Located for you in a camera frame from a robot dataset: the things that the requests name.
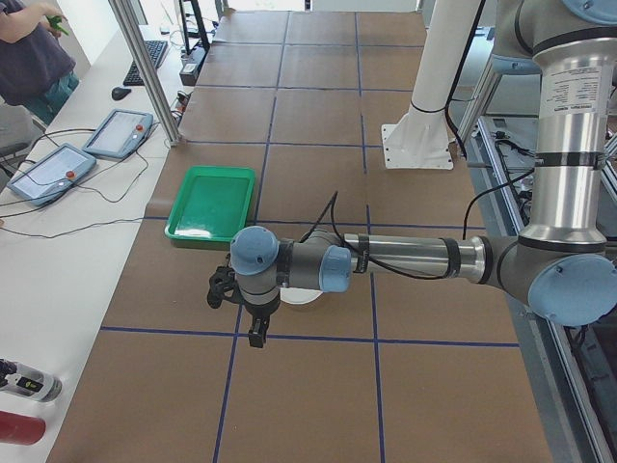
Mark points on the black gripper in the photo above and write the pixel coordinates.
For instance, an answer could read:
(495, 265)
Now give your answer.
(260, 311)

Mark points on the red bottle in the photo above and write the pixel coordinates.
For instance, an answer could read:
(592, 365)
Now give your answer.
(21, 430)

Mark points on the black computer mouse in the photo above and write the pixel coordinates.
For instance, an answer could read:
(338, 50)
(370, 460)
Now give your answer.
(119, 93)

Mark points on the person in dark shirt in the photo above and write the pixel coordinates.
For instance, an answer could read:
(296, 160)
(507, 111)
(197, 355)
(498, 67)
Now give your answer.
(36, 72)

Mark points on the aluminium frame post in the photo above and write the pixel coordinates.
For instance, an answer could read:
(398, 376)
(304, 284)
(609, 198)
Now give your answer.
(131, 31)

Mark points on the near blue teach pendant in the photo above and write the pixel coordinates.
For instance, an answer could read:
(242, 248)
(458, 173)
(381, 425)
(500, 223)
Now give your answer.
(50, 178)

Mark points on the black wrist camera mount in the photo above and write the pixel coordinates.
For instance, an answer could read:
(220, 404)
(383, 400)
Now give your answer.
(223, 287)

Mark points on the white round plate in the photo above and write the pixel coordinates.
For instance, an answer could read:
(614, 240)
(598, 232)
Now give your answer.
(299, 296)

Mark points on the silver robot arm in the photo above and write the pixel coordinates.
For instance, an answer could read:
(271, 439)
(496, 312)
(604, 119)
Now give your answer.
(556, 265)

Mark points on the blue teach pendant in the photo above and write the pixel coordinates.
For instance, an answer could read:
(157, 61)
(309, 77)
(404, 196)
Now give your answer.
(50, 178)
(120, 134)

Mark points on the green plastic tray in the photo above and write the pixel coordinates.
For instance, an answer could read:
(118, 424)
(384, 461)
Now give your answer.
(211, 205)

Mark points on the black power strip box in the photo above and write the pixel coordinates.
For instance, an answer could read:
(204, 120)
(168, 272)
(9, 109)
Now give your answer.
(191, 67)

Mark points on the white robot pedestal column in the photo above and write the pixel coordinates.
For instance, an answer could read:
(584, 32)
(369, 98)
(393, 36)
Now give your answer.
(420, 139)

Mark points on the far blue teach pendant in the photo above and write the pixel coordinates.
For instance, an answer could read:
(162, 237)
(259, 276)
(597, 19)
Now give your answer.
(120, 134)

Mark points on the grey office chair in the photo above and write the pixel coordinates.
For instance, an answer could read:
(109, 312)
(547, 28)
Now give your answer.
(17, 130)

